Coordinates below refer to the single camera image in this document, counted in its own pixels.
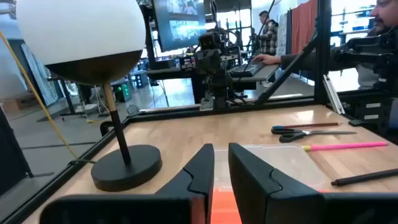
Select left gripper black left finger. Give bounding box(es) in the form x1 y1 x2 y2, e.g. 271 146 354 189
39 142 215 224

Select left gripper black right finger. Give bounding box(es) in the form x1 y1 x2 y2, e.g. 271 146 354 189
228 142 398 224

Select clear plastic supply box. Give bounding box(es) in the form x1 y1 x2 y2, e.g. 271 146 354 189
213 143 325 191

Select black-handled scissors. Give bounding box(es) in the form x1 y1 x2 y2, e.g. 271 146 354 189
271 126 358 144

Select brown pencil blue end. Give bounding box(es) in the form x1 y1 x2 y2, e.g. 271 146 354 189
272 122 343 129

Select long pink pencil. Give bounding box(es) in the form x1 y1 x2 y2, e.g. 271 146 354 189
301 141 389 152

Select black pen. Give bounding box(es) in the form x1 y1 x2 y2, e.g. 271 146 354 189
330 168 398 187

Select black computer keyboard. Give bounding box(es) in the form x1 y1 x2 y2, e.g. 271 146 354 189
229 61 266 78

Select large display screen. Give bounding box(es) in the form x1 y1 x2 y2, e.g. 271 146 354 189
151 0 208 53

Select person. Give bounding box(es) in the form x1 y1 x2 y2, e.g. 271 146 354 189
257 10 280 57
253 0 398 91

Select orange-red curtain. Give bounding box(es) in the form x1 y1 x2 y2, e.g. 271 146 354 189
290 0 319 55

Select device with green lights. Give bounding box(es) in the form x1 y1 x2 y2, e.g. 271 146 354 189
112 81 134 103

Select silver aluminium profile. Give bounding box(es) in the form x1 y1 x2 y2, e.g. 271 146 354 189
322 73 346 115

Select white globe table lamp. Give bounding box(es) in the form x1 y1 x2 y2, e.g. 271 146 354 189
15 0 163 192

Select black device on stand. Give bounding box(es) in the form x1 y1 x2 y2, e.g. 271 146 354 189
331 27 398 91

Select black curtain panel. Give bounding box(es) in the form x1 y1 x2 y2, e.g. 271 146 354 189
0 107 34 196

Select black aluminium table frame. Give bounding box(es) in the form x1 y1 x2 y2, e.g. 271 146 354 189
0 0 398 224

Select yellow cable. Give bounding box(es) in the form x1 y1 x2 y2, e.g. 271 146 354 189
0 30 97 166

